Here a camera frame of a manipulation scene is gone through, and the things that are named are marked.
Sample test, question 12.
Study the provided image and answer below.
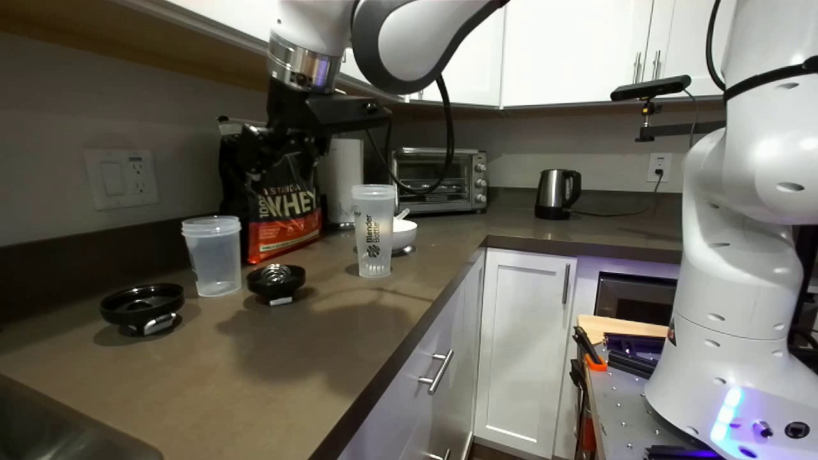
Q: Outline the black aluminium rail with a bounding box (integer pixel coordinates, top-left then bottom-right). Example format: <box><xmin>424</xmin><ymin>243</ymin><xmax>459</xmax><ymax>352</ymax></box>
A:
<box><xmin>603</xmin><ymin>333</ymin><xmax>668</xmax><ymax>379</ymax></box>

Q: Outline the white ceramic bowl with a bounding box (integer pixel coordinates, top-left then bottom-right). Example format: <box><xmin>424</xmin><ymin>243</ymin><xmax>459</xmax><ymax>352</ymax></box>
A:
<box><xmin>391</xmin><ymin>215</ymin><xmax>423</xmax><ymax>256</ymax></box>

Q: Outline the white outlet with plug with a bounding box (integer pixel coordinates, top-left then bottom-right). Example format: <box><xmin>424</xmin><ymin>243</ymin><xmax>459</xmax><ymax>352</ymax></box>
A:
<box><xmin>648</xmin><ymin>151</ymin><xmax>672</xmax><ymax>185</ymax></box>

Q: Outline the white wall outlet plate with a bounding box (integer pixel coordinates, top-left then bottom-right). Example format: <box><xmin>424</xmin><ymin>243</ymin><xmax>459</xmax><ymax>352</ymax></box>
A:
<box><xmin>82</xmin><ymin>146</ymin><xmax>164</xmax><ymax>215</ymax></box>

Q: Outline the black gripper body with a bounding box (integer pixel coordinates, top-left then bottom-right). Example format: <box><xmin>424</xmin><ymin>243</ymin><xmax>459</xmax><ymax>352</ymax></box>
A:
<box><xmin>263</xmin><ymin>81</ymin><xmax>327</xmax><ymax>151</ymax></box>

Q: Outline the white upper wall cabinet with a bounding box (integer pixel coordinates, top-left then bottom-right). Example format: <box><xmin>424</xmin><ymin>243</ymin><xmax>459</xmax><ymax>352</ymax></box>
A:
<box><xmin>164</xmin><ymin>0</ymin><xmax>367</xmax><ymax>86</ymax></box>

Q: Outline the short clear plastic bottle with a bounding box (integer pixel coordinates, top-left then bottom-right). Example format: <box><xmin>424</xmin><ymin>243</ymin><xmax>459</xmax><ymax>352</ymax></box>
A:
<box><xmin>180</xmin><ymin>215</ymin><xmax>245</xmax><ymax>300</ymax></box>

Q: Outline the black built-in appliance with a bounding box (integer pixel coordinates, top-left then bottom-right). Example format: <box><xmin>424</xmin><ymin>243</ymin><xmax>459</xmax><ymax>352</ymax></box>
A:
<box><xmin>590</xmin><ymin>269</ymin><xmax>681</xmax><ymax>329</ymax></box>

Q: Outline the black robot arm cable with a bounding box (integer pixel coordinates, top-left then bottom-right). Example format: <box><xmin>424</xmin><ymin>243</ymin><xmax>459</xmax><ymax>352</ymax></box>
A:
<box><xmin>367</xmin><ymin>0</ymin><xmax>818</xmax><ymax>205</ymax></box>

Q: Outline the silver toaster oven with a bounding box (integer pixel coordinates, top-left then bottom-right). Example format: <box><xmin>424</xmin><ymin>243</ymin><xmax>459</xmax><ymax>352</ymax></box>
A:
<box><xmin>391</xmin><ymin>146</ymin><xmax>492</xmax><ymax>218</ymax></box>

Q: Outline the white corner cabinet door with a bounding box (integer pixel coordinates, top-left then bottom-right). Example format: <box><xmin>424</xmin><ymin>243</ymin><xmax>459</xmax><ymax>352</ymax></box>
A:
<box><xmin>474</xmin><ymin>246</ymin><xmax>584</xmax><ymax>460</ymax></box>

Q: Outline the steel kitchen sink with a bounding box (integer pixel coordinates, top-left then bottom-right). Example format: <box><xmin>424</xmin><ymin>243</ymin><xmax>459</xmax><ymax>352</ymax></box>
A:
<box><xmin>0</xmin><ymin>370</ymin><xmax>167</xmax><ymax>460</ymax></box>

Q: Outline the black stereo camera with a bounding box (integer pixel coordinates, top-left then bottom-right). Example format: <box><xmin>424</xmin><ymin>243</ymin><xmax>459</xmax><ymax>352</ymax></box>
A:
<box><xmin>610</xmin><ymin>72</ymin><xmax>695</xmax><ymax>104</ymax></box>

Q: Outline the white perforated base plate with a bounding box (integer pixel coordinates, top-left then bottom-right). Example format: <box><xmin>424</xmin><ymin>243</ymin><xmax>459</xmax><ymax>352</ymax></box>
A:
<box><xmin>585</xmin><ymin>363</ymin><xmax>818</xmax><ymax>460</ymax></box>

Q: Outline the large black round dish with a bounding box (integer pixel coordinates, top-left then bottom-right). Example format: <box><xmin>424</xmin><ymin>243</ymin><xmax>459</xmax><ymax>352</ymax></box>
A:
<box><xmin>98</xmin><ymin>280</ymin><xmax>188</xmax><ymax>340</ymax></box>

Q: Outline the black protein powder tub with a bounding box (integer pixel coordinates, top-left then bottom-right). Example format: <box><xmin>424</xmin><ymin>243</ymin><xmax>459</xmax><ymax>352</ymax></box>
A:
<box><xmin>218</xmin><ymin>122</ymin><xmax>327</xmax><ymax>269</ymax></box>

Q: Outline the orange black bar clamp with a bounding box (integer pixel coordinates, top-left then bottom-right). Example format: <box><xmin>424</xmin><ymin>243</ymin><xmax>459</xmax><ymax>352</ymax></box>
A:
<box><xmin>570</xmin><ymin>321</ymin><xmax>613</xmax><ymax>375</ymax></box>
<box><xmin>575</xmin><ymin>407</ymin><xmax>598</xmax><ymax>460</ymax></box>

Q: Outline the tall clear shaker bottle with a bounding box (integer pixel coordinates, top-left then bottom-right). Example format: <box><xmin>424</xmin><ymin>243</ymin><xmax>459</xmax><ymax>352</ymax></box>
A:
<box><xmin>350</xmin><ymin>182</ymin><xmax>401</xmax><ymax>280</ymax></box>

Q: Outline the grey drawer cabinet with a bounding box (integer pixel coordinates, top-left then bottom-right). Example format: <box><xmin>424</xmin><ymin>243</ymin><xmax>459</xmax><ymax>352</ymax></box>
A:
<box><xmin>336</xmin><ymin>252</ymin><xmax>486</xmax><ymax>460</ymax></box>

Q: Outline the small black round dish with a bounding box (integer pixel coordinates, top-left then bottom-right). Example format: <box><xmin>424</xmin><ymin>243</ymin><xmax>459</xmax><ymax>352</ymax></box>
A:
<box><xmin>245</xmin><ymin>260</ymin><xmax>309</xmax><ymax>310</ymax></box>

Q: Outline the steel electric kettle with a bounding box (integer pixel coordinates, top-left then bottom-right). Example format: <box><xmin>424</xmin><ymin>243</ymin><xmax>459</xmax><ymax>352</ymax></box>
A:
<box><xmin>533</xmin><ymin>165</ymin><xmax>585</xmax><ymax>222</ymax></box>

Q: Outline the light wooden robot table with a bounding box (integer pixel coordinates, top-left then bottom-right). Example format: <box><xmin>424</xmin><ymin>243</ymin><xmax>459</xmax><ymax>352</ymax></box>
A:
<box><xmin>575</xmin><ymin>312</ymin><xmax>672</xmax><ymax>346</ymax></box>

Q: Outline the white upper cabinet row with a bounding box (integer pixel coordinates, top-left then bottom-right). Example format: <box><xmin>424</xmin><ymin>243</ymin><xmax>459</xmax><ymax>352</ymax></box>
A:
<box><xmin>406</xmin><ymin>0</ymin><xmax>730</xmax><ymax>112</ymax></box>

